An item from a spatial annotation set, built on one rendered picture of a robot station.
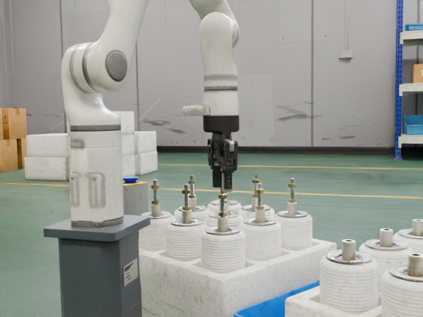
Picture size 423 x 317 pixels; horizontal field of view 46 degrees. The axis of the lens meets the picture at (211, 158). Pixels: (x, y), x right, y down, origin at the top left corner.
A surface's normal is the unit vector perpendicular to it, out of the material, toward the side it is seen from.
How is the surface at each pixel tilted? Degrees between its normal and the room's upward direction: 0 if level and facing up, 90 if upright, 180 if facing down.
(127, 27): 84
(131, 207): 90
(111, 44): 77
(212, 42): 107
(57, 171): 90
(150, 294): 90
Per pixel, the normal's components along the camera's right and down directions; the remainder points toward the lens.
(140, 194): 0.68, 0.05
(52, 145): -0.29, 0.09
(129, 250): 0.96, 0.03
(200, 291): -0.73, 0.07
